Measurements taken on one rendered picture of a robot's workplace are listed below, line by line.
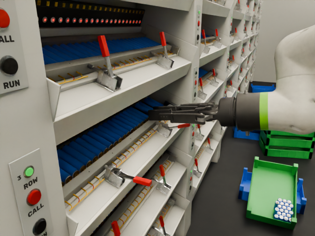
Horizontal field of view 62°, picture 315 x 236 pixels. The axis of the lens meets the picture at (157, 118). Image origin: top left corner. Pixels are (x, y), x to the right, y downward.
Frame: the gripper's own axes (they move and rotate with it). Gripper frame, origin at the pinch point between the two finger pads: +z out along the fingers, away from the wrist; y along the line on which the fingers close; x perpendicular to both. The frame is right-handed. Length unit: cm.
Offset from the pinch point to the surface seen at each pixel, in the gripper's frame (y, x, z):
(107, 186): -29.1, -6.1, 0.6
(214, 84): 69, -6, 0
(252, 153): 111, -64, -14
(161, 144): -6.1, -7.1, -1.3
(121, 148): -19.7, -2.3, 2.3
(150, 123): -2.8, -2.1, 2.7
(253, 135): 136, -60, -13
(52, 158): -43.5, 7.3, -4.1
